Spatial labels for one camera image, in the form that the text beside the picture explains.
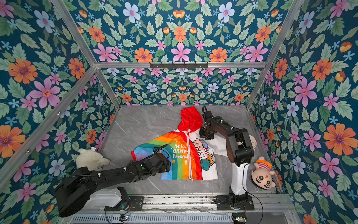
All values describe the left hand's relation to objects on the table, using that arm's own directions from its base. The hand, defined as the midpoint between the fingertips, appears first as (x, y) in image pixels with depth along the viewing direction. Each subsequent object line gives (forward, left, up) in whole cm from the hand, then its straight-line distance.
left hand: (169, 166), depth 86 cm
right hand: (+20, -26, +2) cm, 33 cm away
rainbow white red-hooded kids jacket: (+5, -15, -1) cm, 16 cm away
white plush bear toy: (+5, +46, +8) cm, 47 cm away
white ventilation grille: (-26, +9, -5) cm, 28 cm away
